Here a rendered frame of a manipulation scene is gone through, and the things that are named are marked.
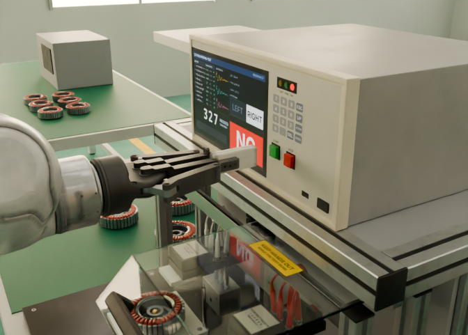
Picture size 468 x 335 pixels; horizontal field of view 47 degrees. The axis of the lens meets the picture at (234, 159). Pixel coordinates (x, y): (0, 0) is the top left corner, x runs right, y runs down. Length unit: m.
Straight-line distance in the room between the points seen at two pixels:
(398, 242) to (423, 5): 7.42
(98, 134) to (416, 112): 1.76
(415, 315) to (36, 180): 0.51
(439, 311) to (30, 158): 0.58
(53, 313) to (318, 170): 0.68
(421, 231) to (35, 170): 0.50
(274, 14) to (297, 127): 5.71
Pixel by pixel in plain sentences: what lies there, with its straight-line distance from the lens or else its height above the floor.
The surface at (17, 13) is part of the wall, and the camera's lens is 5.38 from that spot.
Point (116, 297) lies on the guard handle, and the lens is 0.69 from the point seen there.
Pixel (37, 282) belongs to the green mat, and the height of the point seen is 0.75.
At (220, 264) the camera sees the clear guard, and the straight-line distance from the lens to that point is 0.74.
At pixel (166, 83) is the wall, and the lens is 5.89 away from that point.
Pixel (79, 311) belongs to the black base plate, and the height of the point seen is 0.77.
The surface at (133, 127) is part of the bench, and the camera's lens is 2.38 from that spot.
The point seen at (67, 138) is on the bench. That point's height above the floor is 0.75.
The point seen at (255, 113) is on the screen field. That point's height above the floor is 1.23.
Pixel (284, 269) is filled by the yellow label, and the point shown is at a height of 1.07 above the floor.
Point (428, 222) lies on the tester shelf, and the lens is 0.78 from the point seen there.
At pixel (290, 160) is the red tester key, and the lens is 0.76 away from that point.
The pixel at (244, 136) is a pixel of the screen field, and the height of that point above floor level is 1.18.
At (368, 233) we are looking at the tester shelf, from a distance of 0.73.
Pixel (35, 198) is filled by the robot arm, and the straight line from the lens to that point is 0.45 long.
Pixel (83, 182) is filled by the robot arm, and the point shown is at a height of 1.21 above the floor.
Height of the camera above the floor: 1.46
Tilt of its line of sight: 21 degrees down
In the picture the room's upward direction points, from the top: straight up
